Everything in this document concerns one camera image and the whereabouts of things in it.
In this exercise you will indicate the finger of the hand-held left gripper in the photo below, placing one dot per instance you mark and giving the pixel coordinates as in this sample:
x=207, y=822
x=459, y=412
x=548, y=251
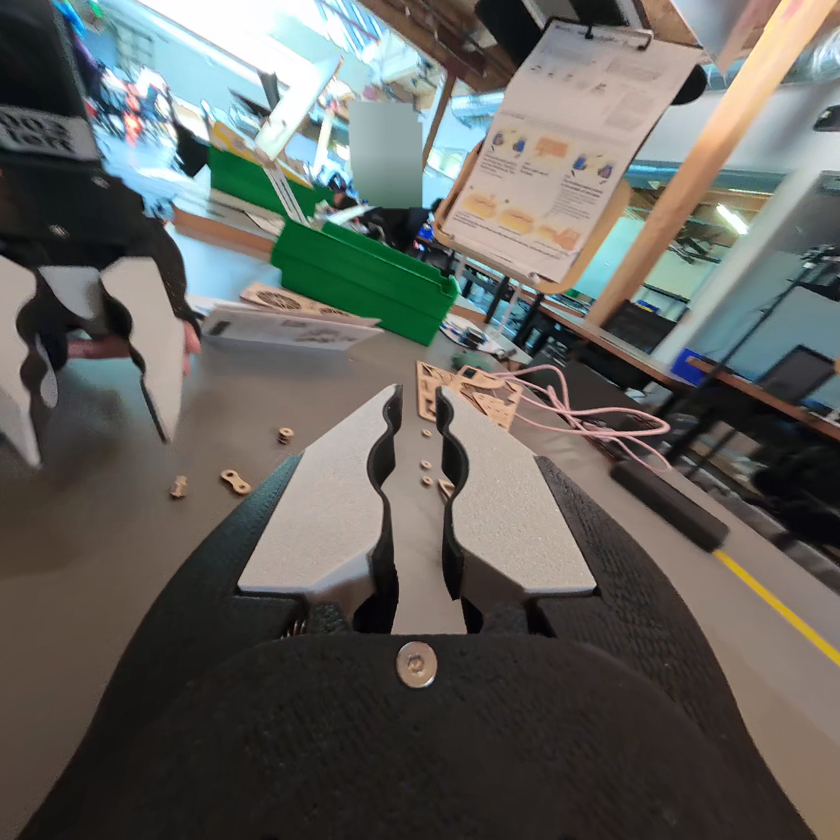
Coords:
x=161, y=367
x=10, y=407

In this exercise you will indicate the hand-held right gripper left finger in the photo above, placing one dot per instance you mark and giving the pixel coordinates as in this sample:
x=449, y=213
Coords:
x=315, y=525

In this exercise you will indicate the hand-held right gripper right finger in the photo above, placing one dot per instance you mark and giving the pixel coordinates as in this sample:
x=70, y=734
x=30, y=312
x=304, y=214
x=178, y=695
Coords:
x=518, y=525

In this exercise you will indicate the wooden wheel parts sheet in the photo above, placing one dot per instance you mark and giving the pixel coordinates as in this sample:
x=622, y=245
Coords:
x=308, y=305

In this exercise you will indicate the person's left hand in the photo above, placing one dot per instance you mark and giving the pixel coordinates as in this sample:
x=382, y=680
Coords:
x=98, y=349

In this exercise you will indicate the stack of wooden part sheets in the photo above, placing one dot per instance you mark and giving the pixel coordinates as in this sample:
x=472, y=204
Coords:
x=499, y=407

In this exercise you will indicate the small wooden connector piece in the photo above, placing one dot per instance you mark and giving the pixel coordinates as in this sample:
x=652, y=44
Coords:
x=178, y=486

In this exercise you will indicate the illustrated instruction booklet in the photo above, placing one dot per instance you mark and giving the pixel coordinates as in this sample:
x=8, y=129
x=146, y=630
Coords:
x=275, y=331

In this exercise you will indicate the black rectangular block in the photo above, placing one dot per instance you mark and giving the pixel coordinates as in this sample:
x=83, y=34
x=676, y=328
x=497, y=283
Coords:
x=669, y=505

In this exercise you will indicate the teal rounded object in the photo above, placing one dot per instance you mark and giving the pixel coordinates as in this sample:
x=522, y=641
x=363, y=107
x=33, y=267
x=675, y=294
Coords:
x=472, y=359

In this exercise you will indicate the small black device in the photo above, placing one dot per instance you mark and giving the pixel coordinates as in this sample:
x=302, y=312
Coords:
x=472, y=338

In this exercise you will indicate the long wooden desk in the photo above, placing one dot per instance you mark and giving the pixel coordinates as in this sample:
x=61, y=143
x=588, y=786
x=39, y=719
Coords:
x=610, y=341
x=787, y=410

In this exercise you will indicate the white clipboard stand pole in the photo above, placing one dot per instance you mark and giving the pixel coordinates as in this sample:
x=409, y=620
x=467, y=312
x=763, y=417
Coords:
x=518, y=302

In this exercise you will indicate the black computer monitor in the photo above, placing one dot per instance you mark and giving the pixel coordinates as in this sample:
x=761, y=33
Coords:
x=636, y=328
x=797, y=374

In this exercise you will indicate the blue box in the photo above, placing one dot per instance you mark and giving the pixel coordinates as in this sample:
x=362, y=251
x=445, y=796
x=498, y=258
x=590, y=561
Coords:
x=689, y=367

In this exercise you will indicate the wooden clipboard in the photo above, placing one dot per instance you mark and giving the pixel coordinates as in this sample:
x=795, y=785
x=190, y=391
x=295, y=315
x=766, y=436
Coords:
x=607, y=229

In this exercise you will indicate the printed instruction sheet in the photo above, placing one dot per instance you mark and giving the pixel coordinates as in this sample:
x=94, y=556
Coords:
x=564, y=131

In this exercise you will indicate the wooden bicycle frame model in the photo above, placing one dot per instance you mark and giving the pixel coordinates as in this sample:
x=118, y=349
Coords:
x=447, y=489

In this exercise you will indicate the wooden frame parts sheet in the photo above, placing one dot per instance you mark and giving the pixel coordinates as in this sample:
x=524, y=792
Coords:
x=430, y=394

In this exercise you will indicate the wooden post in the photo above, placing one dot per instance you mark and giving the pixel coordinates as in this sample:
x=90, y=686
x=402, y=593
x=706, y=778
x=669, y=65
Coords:
x=709, y=151

